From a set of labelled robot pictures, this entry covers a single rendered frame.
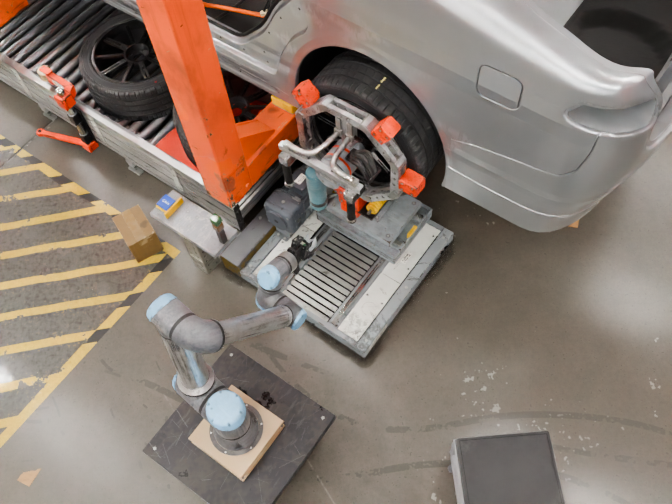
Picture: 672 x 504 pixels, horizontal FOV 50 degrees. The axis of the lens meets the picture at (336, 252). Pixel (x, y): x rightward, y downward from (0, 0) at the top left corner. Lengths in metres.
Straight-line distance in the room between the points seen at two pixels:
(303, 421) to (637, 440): 1.54
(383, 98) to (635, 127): 0.96
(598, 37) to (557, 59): 1.29
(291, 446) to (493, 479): 0.85
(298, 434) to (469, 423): 0.84
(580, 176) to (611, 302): 1.28
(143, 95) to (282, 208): 1.05
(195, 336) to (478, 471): 1.34
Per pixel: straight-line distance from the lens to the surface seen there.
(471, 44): 2.54
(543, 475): 3.15
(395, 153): 3.00
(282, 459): 3.17
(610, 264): 4.01
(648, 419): 3.72
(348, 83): 2.98
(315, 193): 3.32
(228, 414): 2.90
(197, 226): 3.53
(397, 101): 2.96
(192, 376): 2.83
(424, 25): 2.61
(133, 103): 4.15
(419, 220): 3.77
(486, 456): 3.13
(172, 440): 3.28
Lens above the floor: 3.35
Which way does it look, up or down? 60 degrees down
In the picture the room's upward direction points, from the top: 6 degrees counter-clockwise
